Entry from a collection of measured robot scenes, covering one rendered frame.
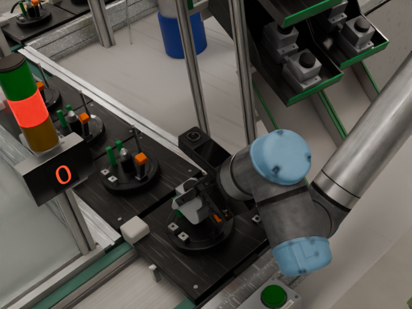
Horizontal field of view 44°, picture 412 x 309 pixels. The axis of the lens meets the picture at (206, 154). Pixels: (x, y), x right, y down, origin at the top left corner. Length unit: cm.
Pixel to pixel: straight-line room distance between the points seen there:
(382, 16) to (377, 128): 151
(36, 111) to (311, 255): 47
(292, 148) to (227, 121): 84
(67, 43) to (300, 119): 120
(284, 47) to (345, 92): 25
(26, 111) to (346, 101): 70
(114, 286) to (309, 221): 51
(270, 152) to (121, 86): 117
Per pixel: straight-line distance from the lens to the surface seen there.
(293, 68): 96
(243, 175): 72
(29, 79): 82
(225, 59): 181
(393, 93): 80
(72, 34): 209
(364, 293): 109
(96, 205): 118
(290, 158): 68
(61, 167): 90
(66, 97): 160
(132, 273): 109
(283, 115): 111
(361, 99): 123
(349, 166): 79
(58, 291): 108
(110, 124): 141
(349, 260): 113
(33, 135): 86
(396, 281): 111
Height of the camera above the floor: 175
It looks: 39 degrees down
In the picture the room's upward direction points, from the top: 11 degrees counter-clockwise
